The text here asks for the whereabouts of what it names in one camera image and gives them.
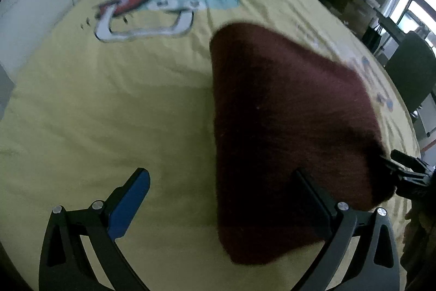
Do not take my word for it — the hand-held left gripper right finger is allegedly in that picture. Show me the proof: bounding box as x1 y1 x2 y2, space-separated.
293 168 400 291

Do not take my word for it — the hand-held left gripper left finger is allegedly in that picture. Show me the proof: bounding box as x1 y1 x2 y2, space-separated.
38 167 151 291

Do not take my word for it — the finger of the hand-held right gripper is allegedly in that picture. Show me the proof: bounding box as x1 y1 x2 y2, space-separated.
391 149 429 169
379 155 430 187

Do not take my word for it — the dark red knit sweater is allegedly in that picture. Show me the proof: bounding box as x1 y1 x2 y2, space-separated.
208 22 397 266

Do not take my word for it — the person's right hand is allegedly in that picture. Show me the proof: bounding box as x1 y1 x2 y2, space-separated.
402 200 436 281

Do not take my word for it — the dark office chair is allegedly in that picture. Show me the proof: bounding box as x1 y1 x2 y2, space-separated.
385 31 436 115

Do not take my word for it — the yellow printed bed sheet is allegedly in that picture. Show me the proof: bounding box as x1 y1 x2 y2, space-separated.
0 0 423 291

